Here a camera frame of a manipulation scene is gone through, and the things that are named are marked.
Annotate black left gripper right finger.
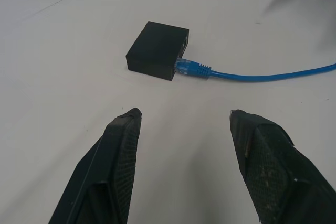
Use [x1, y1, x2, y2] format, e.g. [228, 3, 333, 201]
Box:
[229, 109, 336, 224]

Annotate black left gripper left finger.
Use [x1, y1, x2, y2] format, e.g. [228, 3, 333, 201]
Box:
[48, 107, 143, 224]

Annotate black plastic box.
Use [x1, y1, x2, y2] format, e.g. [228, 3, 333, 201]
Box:
[125, 20, 190, 82]

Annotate blue Ethernet cable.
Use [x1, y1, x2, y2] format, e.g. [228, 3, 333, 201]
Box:
[174, 0, 336, 84]

